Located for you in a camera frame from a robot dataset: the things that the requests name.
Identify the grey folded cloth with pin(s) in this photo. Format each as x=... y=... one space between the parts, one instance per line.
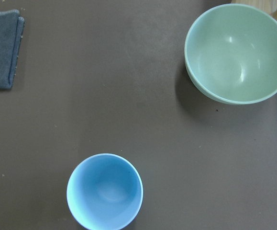
x=11 y=30

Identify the green bowl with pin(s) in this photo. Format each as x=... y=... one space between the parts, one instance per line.
x=231 y=54

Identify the blue plastic cup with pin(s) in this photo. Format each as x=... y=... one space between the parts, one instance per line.
x=104 y=192

